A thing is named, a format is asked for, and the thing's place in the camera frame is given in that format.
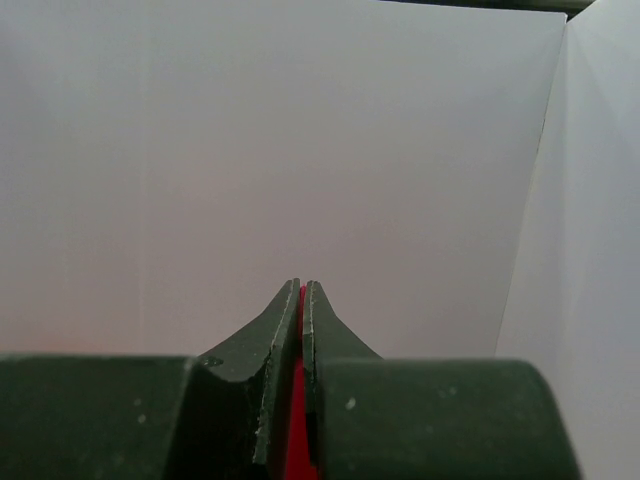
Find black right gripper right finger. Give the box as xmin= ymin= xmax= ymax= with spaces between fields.
xmin=301 ymin=281 xmax=582 ymax=479

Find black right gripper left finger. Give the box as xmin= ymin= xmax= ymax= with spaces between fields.
xmin=1 ymin=279 xmax=300 ymax=479

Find bright red t shirt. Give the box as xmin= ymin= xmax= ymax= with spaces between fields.
xmin=284 ymin=285 xmax=319 ymax=480

